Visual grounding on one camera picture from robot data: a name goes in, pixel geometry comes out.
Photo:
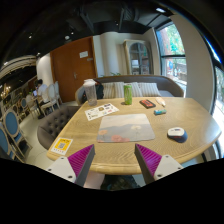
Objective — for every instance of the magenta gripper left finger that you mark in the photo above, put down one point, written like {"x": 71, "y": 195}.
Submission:
{"x": 74, "y": 168}

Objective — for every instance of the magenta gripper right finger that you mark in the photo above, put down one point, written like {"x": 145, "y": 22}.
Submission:
{"x": 153, "y": 165}

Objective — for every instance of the floral mouse pad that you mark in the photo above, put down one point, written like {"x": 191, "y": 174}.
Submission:
{"x": 125, "y": 128}

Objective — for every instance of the yellow QR code sticker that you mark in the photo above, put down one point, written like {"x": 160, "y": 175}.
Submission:
{"x": 61, "y": 146}

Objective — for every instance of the grey tufted sofa bench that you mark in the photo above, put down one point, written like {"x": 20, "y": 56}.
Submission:
{"x": 51, "y": 125}

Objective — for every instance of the small blue green eraser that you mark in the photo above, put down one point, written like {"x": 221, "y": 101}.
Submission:
{"x": 159, "y": 112}

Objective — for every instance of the white sticker menu sheet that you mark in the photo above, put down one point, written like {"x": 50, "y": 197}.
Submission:
{"x": 100, "y": 111}

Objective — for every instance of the black and red card box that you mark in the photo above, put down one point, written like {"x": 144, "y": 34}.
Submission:
{"x": 147, "y": 103}

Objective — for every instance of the white folded tissue packet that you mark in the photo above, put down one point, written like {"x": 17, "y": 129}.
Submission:
{"x": 160, "y": 101}

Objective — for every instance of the striped cushion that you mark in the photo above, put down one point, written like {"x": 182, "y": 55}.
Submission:
{"x": 149, "y": 89}

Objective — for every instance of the blue upholstered chair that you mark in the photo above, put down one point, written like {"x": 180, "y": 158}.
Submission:
{"x": 11, "y": 124}

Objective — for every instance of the green drink can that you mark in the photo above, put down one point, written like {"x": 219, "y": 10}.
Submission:
{"x": 128, "y": 94}

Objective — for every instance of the seated person white shirt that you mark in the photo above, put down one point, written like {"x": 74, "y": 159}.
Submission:
{"x": 42, "y": 95}

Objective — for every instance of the clear plastic tumbler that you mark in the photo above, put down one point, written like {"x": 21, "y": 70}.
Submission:
{"x": 90, "y": 90}

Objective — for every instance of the brown wooden door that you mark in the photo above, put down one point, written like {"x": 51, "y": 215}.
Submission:
{"x": 71, "y": 64}

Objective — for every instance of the arched glass display cabinet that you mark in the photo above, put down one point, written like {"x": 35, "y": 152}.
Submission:
{"x": 138, "y": 57}

